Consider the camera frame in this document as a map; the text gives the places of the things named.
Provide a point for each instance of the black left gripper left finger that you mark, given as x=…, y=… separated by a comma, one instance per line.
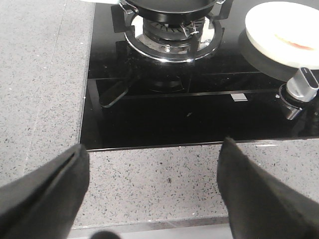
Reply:
x=44, y=203

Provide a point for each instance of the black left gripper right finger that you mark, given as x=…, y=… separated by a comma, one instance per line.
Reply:
x=259, y=205

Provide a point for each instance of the white round plate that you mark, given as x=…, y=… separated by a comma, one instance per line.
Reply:
x=285, y=32

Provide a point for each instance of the small black frying pan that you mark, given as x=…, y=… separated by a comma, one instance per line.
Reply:
x=171, y=11

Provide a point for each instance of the fried egg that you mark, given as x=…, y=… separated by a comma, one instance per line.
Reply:
x=294, y=44

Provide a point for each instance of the left silver stove knob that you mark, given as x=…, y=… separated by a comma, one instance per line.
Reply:
x=300, y=89

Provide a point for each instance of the black glass gas hob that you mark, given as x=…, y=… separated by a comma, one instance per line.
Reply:
x=133, y=101

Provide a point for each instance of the left black gas burner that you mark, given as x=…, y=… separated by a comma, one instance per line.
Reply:
x=174, y=43

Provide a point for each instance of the left black pan support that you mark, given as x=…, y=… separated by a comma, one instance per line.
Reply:
x=121, y=15

